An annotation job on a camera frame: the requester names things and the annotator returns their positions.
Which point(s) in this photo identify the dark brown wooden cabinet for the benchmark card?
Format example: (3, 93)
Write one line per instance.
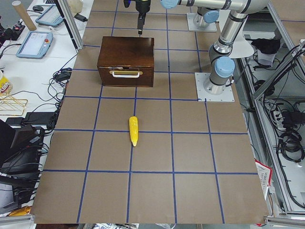
(126, 52)

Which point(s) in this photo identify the black computer mouse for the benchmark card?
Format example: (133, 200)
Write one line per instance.
(37, 8)

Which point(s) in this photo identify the gold wire rack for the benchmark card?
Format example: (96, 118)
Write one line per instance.
(9, 105)

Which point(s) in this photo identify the white red plastic basket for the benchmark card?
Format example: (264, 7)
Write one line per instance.
(265, 175)

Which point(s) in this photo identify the near teach pendant tablet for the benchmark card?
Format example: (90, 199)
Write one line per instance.
(35, 45)

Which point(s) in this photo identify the yellow toy corn cob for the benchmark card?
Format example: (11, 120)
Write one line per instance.
(133, 130)

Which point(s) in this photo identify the teach pendant tablet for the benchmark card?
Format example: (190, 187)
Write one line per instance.
(50, 17)
(35, 45)

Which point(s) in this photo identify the black electronics box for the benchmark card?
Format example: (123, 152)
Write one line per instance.
(20, 148)

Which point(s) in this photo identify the wooden drawer with white handle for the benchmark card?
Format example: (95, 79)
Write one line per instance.
(126, 76)

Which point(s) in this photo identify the yellow snack bag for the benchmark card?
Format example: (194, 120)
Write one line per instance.
(5, 86)

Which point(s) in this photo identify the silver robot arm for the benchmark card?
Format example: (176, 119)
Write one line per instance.
(222, 65)
(206, 16)

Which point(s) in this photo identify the black power adapter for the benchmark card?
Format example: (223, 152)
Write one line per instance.
(62, 74)

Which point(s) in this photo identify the aluminium frame post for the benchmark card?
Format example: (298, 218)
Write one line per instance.
(68, 19)

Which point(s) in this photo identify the cardboard tube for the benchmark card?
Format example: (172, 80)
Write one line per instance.
(19, 8)

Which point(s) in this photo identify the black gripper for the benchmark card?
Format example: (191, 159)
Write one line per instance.
(142, 5)

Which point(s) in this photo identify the black cloth on cup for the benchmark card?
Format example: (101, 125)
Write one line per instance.
(266, 46)

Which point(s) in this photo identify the far teach pendant tablet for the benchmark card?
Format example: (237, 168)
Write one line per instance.
(50, 17)

